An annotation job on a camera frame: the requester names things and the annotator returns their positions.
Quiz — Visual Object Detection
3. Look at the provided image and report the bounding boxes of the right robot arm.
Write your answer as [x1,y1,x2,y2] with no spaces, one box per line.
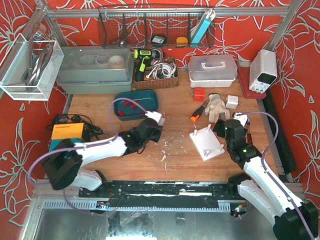
[213,119,319,240]

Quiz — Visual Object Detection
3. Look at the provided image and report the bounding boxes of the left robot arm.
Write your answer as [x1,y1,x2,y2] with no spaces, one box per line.
[42,111,165,191]

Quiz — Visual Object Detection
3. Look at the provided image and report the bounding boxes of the white cotton work glove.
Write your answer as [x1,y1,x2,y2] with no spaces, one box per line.
[204,93,230,123]

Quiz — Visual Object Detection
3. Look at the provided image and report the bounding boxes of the white cube power socket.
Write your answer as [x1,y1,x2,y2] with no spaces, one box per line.
[225,95,239,109]

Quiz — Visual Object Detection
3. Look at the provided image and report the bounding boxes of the ratchet wrench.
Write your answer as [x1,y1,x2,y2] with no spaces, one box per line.
[246,129,252,143]

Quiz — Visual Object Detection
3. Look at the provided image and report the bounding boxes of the orange black screwdriver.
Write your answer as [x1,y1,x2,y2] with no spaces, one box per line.
[190,100,208,123]

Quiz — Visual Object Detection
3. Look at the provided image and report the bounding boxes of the teal plastic tray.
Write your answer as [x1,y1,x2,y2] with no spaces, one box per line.
[113,89,159,122]

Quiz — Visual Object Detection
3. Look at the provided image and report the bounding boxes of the orange cube power socket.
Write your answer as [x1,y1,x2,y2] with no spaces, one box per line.
[193,87,206,102]

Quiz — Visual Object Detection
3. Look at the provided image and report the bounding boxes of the wicker basket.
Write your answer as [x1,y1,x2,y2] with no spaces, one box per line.
[132,69,179,90]

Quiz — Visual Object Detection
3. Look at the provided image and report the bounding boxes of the red tray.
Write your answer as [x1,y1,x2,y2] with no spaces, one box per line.
[237,66,267,100]

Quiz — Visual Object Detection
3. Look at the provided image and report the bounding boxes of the white plastic storage box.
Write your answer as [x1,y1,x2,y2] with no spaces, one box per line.
[188,54,238,88]

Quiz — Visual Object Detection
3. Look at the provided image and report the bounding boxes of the white power supply unit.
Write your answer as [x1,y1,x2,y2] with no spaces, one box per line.
[249,49,277,94]

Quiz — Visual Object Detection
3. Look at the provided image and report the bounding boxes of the orange teal device box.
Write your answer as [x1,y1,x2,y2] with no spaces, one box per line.
[49,122,90,151]

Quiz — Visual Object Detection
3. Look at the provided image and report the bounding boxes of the black tape measure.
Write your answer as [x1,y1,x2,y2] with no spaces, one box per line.
[150,34,167,48]

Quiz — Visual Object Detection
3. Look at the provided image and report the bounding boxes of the yellow tape measure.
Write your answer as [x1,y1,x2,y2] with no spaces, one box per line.
[176,36,189,48]

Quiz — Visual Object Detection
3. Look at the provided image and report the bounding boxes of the grey plastic storage box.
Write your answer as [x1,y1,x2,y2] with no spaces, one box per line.
[56,46,134,95]

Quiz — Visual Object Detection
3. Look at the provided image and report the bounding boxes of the blue white book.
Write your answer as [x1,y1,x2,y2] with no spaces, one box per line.
[190,8,216,48]

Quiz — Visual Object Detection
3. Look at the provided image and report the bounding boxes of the clear acrylic box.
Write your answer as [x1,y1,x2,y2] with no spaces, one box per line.
[0,34,64,101]

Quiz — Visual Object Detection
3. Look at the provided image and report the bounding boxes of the white peg base plate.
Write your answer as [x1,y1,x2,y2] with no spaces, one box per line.
[189,124,225,161]

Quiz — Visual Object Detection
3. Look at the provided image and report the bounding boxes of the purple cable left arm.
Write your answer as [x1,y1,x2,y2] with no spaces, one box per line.
[27,97,151,216]

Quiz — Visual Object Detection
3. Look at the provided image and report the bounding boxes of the white coiled cable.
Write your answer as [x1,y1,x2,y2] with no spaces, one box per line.
[147,62,177,80]

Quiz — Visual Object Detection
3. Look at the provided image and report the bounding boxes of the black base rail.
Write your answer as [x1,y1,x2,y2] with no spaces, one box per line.
[78,180,246,209]

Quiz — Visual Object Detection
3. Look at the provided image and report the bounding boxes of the green yellow cordless drill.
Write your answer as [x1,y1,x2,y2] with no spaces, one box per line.
[133,48,163,82]

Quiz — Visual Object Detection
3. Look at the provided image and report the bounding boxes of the black wire basket shelf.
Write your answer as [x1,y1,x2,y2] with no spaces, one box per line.
[97,4,215,49]

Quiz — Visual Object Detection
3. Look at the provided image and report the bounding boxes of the grey cables in acrylic box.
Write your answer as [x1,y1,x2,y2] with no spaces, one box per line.
[21,37,54,92]

